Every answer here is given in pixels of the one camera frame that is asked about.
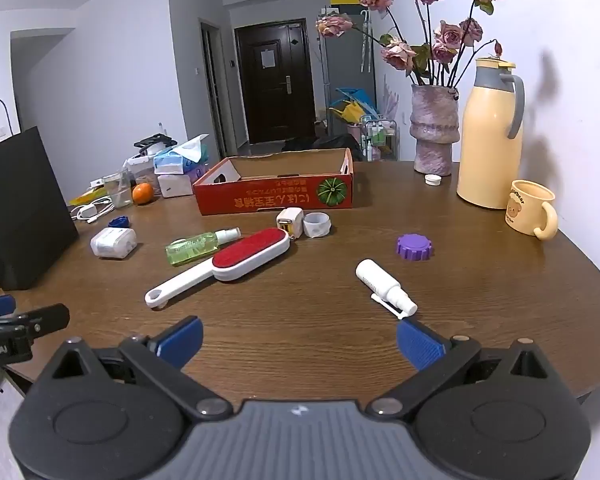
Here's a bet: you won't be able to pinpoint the clear plastic food container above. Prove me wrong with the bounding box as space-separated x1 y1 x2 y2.
125 155 157 187

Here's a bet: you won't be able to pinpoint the yellow thermos jug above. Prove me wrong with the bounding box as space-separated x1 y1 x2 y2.
456 57 526 203

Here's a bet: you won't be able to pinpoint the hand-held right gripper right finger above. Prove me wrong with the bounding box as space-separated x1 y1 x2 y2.
365 319 551 418

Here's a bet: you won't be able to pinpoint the black paper bag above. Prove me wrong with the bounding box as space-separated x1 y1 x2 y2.
0 99 80 292

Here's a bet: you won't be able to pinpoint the yellow snack packet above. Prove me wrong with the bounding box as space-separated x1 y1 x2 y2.
70 187 106 206

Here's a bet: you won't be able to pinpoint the white charger with cable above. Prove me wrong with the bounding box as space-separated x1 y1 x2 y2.
70 196 115 224

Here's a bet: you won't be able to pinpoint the pink ceramic vase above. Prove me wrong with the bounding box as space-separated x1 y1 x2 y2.
411 83 461 177

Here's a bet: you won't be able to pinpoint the blue tissue pack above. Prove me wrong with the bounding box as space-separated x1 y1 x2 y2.
153 135 211 177

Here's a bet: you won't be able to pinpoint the purple tissue pack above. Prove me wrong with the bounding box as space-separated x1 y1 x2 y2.
157 162 210 199

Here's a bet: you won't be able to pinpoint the black folding stand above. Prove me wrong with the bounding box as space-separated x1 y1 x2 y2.
133 134 176 151

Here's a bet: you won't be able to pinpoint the red cardboard box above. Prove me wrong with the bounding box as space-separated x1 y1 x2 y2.
192 148 355 216

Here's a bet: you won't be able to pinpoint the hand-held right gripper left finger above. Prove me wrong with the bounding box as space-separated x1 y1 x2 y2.
51 316 233 420

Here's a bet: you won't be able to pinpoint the yellow bear mug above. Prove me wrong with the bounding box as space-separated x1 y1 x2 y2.
504 179 559 241

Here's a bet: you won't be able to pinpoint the small white cube container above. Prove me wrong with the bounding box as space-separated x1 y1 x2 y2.
276 209 303 240

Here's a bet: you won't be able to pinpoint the purple ridged lid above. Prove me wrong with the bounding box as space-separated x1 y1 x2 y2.
396 233 433 263

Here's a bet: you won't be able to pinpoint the hanging folded umbrellas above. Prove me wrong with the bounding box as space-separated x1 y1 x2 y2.
360 8 374 73

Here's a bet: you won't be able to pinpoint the dark brown door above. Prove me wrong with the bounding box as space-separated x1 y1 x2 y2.
234 22 315 145

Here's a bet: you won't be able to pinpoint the white red lint brush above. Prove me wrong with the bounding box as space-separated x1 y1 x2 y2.
145 227 291 309

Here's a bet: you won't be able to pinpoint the trolley cart with bottles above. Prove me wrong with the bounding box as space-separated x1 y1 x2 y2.
360 115 398 162

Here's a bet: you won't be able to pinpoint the clear glass cup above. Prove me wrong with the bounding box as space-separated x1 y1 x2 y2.
102 172 134 209

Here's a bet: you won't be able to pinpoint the blue and yellow bags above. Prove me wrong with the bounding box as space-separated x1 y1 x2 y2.
328 87 378 123

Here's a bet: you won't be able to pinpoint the dried pink roses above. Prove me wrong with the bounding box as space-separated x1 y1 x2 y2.
316 0 507 87

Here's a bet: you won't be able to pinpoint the grey fridge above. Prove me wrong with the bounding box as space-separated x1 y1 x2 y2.
321 5 376 126

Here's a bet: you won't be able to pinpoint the green spray bottle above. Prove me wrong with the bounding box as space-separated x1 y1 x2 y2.
165 227 242 267

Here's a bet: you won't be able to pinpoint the white spray bottle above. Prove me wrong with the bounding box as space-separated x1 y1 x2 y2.
356 259 418 320

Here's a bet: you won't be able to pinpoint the white tape ring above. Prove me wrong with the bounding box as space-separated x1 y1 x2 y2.
302 212 332 238

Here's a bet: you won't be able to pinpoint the translucent plastic jug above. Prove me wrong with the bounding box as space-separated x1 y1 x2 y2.
90 227 138 260

